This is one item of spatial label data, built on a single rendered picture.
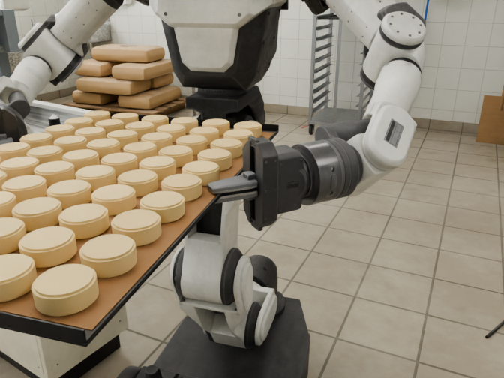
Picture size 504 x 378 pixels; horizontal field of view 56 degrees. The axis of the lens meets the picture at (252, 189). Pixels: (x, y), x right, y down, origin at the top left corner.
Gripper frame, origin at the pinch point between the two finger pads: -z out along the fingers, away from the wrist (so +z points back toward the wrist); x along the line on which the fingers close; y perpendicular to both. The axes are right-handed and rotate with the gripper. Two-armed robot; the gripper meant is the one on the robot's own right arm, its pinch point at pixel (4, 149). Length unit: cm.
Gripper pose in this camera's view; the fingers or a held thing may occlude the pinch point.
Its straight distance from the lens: 87.3
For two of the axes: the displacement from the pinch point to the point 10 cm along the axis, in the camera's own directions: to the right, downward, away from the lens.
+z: -4.8, -3.4, 8.1
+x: 0.0, -9.3, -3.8
